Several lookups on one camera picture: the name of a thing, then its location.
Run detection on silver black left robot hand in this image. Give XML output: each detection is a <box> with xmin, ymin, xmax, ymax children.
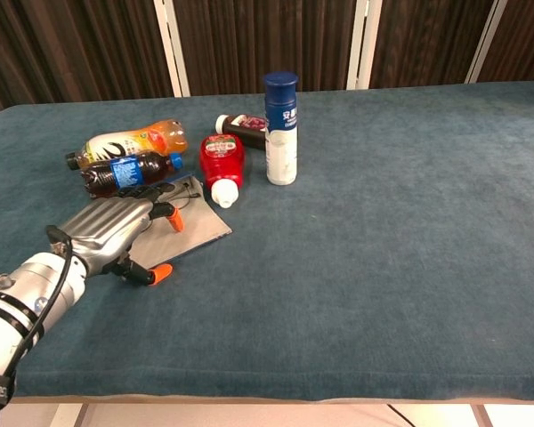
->
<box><xmin>46</xmin><ymin>184</ymin><xmax>186</xmax><ymax>288</ymax></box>

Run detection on pepsi cola bottle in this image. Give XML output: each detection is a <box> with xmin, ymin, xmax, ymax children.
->
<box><xmin>78</xmin><ymin>150</ymin><xmax>184</xmax><ymax>199</ymax></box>

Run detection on eyeglasses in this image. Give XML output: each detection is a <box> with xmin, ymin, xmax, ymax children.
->
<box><xmin>158</xmin><ymin>177</ymin><xmax>202</xmax><ymax>210</ymax></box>

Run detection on grey fabric pouch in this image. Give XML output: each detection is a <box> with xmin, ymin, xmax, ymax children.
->
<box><xmin>126</xmin><ymin>172</ymin><xmax>233</xmax><ymax>270</ymax></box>

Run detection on orange tea bottle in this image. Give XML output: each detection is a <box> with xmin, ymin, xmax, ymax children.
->
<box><xmin>65</xmin><ymin>118</ymin><xmax>190</xmax><ymax>171</ymax></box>

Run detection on red ketchup bottle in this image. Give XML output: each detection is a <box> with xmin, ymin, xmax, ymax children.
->
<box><xmin>198</xmin><ymin>133</ymin><xmax>247</xmax><ymax>209</ymax></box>

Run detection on dark juice bottle purple label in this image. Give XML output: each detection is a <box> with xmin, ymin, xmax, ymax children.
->
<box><xmin>214</xmin><ymin>113</ymin><xmax>268</xmax><ymax>151</ymax></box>

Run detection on blue white cylinder bottle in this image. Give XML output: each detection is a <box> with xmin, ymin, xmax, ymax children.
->
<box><xmin>263</xmin><ymin>71</ymin><xmax>300</xmax><ymax>187</ymax></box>

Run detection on blue table cloth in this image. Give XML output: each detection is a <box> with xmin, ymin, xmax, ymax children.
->
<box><xmin>0</xmin><ymin>80</ymin><xmax>534</xmax><ymax>404</ymax></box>

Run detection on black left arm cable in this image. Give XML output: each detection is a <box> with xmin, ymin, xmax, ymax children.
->
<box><xmin>0</xmin><ymin>224</ymin><xmax>72</xmax><ymax>427</ymax></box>

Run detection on white partition post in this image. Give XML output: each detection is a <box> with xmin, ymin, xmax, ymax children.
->
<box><xmin>153</xmin><ymin>0</ymin><xmax>190</xmax><ymax>98</ymax></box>
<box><xmin>465</xmin><ymin>0</ymin><xmax>508</xmax><ymax>85</ymax></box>
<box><xmin>346</xmin><ymin>0</ymin><xmax>384</xmax><ymax>90</ymax></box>

